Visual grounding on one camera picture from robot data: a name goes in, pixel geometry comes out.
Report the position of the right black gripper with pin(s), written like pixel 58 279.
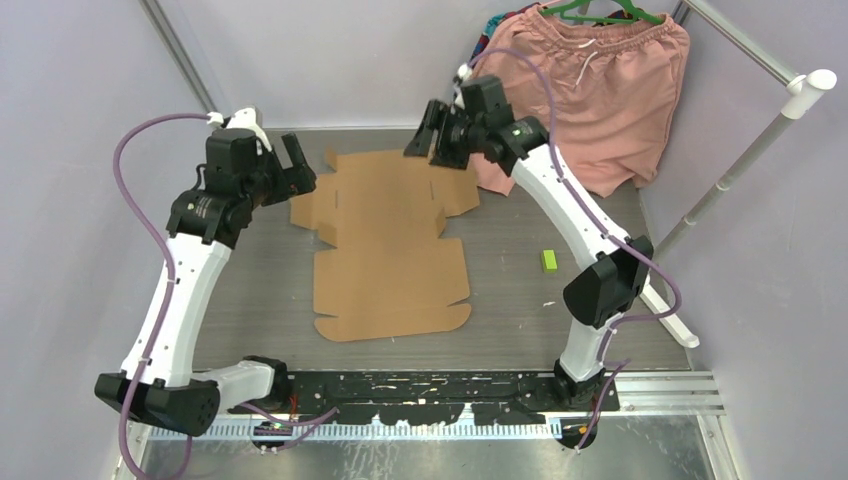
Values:
pixel 435 121

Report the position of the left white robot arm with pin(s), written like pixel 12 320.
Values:
pixel 157 378

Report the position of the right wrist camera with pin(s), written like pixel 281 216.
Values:
pixel 463 73

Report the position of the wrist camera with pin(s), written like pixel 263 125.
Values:
pixel 463 73
pixel 249 118

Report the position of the small green block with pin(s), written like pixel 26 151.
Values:
pixel 549 261

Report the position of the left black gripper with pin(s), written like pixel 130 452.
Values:
pixel 302 179

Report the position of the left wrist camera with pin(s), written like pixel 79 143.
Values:
pixel 249 118

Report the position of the pink shorts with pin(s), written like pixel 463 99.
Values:
pixel 607 93

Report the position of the brown cardboard box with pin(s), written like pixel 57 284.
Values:
pixel 388 269

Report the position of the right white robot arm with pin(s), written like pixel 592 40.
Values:
pixel 614 270

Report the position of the green clothes hanger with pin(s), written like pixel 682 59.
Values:
pixel 587 12

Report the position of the colourful patterned garment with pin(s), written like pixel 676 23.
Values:
pixel 491 26

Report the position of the white clothes rack stand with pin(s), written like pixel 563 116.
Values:
pixel 804 92

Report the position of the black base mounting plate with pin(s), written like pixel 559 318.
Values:
pixel 430 397

